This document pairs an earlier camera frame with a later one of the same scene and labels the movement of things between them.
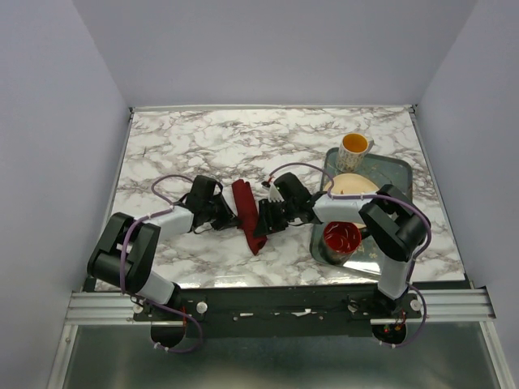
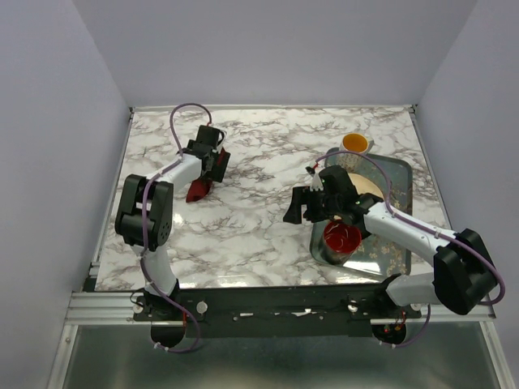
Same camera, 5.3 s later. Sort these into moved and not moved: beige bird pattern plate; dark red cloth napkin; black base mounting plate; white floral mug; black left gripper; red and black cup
Moved: black left gripper; dark red cloth napkin
Not moved: red and black cup; beige bird pattern plate; black base mounting plate; white floral mug
